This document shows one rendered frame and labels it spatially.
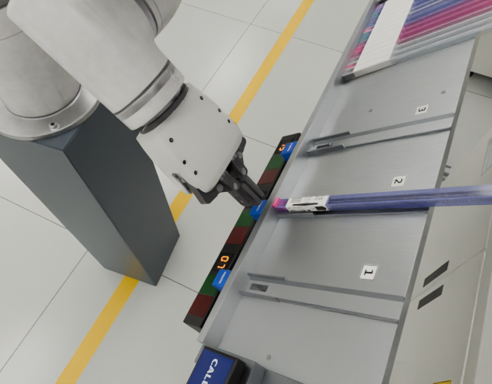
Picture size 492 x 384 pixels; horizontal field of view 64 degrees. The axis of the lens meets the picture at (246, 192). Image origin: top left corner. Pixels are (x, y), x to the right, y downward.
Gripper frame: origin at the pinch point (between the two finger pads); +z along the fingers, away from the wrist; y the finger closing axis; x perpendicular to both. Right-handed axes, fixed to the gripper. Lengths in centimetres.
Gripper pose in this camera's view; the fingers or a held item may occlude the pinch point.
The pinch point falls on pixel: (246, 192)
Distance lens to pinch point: 51.2
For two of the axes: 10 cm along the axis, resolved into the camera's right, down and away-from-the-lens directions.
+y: -4.3, 7.8, -4.5
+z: 6.2, 6.2, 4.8
